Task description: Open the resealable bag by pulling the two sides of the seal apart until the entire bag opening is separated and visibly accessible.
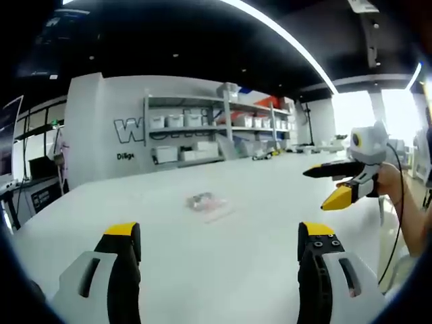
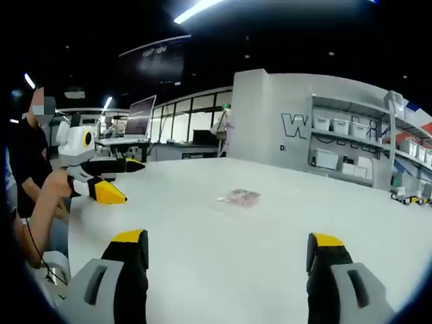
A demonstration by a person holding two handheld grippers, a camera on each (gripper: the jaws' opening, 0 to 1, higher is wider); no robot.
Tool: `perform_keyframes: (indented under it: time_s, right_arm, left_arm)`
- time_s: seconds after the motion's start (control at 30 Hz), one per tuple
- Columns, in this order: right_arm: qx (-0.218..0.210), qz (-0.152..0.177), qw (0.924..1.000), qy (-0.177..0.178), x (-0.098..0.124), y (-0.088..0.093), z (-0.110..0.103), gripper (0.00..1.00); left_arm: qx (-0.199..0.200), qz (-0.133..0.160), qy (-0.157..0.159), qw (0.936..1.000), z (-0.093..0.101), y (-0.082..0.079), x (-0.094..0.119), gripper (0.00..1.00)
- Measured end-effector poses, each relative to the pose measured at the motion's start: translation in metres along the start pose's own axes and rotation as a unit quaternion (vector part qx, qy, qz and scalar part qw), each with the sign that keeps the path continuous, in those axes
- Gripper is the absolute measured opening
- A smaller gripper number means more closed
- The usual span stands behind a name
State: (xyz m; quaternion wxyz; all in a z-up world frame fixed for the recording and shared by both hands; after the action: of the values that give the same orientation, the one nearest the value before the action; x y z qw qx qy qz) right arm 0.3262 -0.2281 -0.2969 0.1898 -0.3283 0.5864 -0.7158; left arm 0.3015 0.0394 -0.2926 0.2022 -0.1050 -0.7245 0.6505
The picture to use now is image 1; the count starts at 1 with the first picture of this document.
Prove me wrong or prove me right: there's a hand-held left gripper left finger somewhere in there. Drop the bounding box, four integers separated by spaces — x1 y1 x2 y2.
53 221 142 324

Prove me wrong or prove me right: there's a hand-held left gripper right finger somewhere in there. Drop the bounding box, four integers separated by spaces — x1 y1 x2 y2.
297 221 387 324

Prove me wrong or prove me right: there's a clear resealable bag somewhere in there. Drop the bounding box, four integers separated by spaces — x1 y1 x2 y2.
184 192 236 225

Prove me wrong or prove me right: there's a person's right hand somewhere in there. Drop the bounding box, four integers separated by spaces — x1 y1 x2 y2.
375 164 406 203

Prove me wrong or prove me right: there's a black tripod stand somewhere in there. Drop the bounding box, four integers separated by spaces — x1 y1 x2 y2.
302 101 317 148

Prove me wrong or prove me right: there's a black equipment case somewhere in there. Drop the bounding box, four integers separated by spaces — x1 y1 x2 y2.
26 177 70 215

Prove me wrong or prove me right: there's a grey metal shelving rack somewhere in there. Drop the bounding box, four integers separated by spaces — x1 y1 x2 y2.
143 82 298 167

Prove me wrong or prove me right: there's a white storage box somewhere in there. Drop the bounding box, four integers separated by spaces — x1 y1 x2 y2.
151 146 179 164

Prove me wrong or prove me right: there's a white ceiling light strip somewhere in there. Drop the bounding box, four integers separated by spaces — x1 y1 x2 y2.
221 0 340 95

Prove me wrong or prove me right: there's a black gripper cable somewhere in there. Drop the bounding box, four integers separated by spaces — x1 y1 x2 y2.
377 141 405 286

